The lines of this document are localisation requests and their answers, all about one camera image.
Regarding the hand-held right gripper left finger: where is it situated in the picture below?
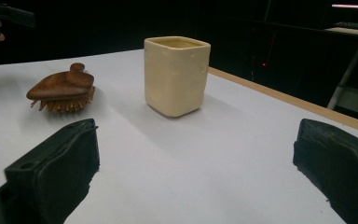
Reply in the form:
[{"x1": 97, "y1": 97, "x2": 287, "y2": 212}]
[{"x1": 0, "y1": 118, "x2": 101, "y2": 224}]

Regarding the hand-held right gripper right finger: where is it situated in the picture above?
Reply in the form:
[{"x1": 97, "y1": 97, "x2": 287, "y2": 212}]
[{"x1": 292, "y1": 118, "x2": 358, "y2": 224}]

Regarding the wooden bristle brush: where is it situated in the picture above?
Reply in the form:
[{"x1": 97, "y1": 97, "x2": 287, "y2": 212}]
[{"x1": 25, "y1": 63, "x2": 97, "y2": 114}]

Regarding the cream square ceramic cup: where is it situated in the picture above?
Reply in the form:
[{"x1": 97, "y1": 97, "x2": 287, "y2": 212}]
[{"x1": 143, "y1": 35, "x2": 212, "y2": 119}]

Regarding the metal stand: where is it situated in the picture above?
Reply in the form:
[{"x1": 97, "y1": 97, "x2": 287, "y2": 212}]
[{"x1": 326, "y1": 46, "x2": 358, "y2": 119}]

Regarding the keyboard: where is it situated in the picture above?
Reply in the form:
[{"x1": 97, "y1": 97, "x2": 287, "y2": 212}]
[{"x1": 334, "y1": 21, "x2": 358, "y2": 32}]

